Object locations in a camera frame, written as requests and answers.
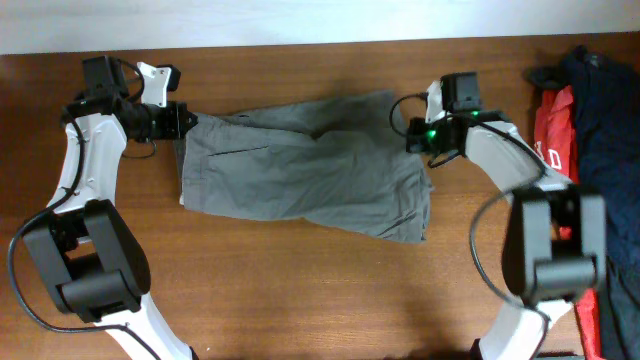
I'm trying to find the grey cargo shorts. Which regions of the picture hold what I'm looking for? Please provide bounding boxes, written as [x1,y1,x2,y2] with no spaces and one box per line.
[174,90,432,244]

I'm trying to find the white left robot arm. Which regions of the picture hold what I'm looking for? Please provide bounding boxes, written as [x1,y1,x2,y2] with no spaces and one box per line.
[8,56,198,359]

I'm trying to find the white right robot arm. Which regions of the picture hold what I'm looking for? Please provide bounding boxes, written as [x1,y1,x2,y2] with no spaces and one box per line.
[405,72,606,360]

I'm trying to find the red garment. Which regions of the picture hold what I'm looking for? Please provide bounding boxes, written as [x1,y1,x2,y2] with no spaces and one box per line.
[534,85,603,360]

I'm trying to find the dark navy garment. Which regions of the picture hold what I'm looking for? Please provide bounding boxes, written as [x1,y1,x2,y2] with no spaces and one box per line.
[527,46,639,359]

